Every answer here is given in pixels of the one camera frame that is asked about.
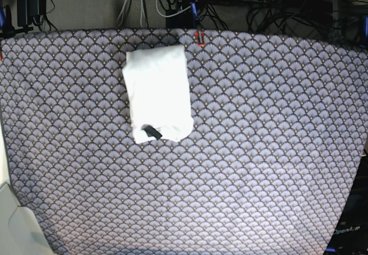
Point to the white printed T-shirt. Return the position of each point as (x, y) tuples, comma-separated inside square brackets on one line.
[(158, 89)]

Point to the red table clamp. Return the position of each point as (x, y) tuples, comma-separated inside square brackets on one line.
[(200, 38)]

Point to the patterned grey tablecloth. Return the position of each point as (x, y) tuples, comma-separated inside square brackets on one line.
[(279, 129)]

